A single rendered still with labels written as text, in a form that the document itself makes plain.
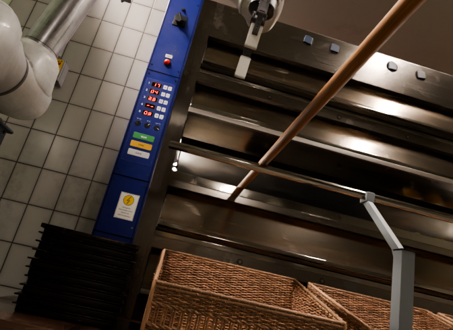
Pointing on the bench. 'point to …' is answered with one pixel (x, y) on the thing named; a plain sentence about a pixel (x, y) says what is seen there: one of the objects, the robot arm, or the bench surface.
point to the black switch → (180, 20)
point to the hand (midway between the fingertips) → (245, 60)
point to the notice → (127, 206)
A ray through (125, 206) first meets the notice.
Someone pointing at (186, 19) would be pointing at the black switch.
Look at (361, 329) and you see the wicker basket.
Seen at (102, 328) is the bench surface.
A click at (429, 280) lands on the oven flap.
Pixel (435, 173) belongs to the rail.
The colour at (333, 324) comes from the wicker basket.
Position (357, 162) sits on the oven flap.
